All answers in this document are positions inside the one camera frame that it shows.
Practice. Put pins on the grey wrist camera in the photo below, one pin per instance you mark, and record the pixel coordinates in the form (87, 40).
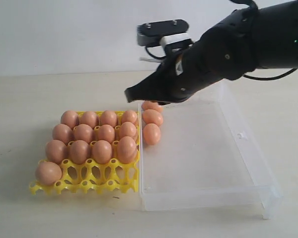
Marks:
(171, 35)

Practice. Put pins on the yellow plastic egg tray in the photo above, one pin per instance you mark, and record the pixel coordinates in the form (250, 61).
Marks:
(91, 175)

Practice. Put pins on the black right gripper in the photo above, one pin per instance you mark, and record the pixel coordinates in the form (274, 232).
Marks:
(176, 79)

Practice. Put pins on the brown egg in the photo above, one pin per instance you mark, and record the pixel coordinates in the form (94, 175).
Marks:
(90, 118)
(47, 173)
(102, 151)
(56, 151)
(151, 134)
(129, 116)
(126, 150)
(63, 133)
(128, 129)
(70, 118)
(79, 151)
(146, 105)
(109, 117)
(106, 132)

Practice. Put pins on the clear plastic box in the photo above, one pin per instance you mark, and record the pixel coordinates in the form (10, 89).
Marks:
(207, 157)

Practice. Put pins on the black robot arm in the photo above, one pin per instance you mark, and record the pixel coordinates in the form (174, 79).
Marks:
(248, 39)

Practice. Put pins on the brown egg second row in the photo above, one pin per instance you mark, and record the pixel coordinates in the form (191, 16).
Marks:
(152, 116)
(84, 132)

